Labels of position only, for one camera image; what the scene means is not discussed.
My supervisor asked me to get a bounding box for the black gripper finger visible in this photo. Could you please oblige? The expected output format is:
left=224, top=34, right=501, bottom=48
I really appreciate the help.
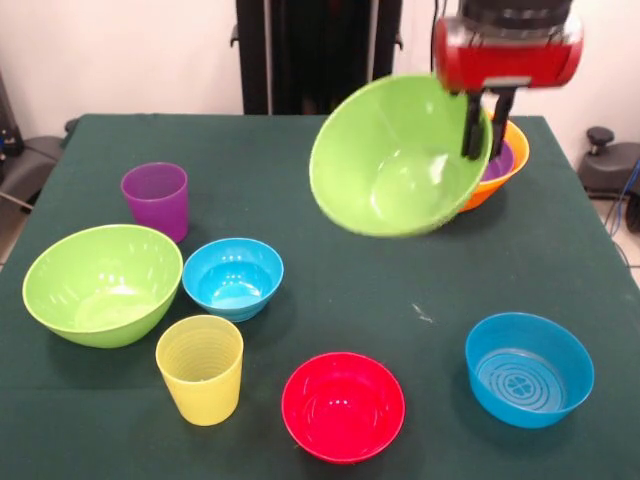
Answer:
left=491, top=89, right=515, bottom=161
left=461, top=91, right=486, bottom=161

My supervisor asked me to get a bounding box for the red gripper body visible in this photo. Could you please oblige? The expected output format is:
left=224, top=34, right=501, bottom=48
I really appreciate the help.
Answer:
left=432, top=14, right=585, bottom=96

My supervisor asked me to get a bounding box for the purple bowl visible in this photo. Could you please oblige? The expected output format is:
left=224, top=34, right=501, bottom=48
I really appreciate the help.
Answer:
left=479, top=141, right=516, bottom=184

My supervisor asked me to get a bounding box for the large green bowl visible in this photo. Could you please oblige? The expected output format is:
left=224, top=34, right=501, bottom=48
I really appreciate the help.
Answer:
left=308, top=73, right=495, bottom=239
left=21, top=223, right=184, bottom=350

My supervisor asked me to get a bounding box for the purple cup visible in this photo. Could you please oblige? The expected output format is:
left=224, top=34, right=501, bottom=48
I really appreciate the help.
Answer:
left=120, top=161, right=190, bottom=243

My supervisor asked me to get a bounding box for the large orange bowl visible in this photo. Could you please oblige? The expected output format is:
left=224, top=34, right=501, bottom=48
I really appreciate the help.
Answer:
left=457, top=112, right=531, bottom=214

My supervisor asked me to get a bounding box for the black base with knob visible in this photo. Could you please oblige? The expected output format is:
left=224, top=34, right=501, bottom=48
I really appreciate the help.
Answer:
left=579, top=126, right=640, bottom=201

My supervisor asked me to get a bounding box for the blue bowl with ribbed bottom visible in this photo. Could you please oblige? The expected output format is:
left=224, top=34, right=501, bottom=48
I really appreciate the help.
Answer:
left=465, top=312, right=596, bottom=430

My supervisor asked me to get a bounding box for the small light blue bowl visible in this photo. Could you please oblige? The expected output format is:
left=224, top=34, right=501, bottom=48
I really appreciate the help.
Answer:
left=181, top=237, right=285, bottom=324

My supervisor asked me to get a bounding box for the red bowl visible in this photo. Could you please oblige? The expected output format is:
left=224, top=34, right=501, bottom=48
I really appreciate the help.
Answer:
left=281, top=352, right=407, bottom=465

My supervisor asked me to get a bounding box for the yellow ribbed cup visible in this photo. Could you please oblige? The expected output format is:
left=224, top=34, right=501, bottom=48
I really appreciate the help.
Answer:
left=155, top=314, right=245, bottom=427

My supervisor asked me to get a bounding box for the grey chair base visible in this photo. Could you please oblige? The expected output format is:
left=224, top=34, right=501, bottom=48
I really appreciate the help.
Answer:
left=0, top=134, right=66, bottom=214

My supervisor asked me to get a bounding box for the dark green tablecloth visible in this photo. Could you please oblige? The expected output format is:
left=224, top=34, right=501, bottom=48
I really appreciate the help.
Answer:
left=0, top=113, right=640, bottom=480

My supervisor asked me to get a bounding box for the blue cable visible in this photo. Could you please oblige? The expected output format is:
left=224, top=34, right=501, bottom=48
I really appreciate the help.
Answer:
left=605, top=158, right=640, bottom=239

